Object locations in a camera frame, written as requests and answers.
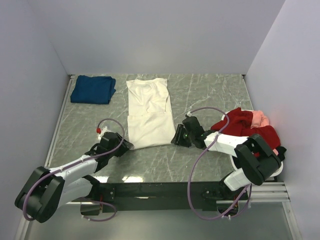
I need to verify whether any folded blue t shirt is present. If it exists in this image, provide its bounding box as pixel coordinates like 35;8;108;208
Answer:
70;75;116;105

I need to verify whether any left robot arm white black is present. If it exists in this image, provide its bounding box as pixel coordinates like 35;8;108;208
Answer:
14;131;134;223

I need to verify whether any black t shirt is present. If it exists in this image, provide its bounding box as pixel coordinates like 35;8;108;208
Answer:
273;146;287;176

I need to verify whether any pink t shirt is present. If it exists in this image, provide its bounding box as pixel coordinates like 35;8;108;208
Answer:
250;110;280;155

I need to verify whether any black base crossbar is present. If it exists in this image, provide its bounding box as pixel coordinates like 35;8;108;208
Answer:
89;181;240;211

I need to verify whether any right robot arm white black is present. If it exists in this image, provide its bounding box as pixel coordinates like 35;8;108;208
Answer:
171;116;287;200

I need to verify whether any white t shirt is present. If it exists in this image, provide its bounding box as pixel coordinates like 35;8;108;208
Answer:
126;78;176;150

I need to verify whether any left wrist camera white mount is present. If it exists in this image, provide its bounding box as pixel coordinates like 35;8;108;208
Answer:
97;126;111;141

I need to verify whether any red t shirt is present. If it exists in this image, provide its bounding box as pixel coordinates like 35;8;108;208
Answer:
210;107;282;151

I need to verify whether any aluminium frame rail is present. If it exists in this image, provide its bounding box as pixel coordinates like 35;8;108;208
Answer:
13;74;76;240

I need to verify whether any white laundry basket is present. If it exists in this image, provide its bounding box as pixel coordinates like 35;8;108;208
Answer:
229;155;281;185

